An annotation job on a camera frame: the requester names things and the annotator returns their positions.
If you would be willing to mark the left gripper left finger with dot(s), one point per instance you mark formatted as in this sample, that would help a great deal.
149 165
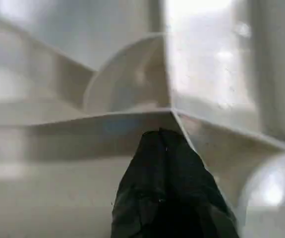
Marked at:
142 193

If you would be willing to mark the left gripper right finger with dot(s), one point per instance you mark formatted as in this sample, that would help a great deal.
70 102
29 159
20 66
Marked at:
191 198

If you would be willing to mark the white plastic table top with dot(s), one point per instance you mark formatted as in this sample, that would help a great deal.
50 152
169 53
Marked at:
58 186

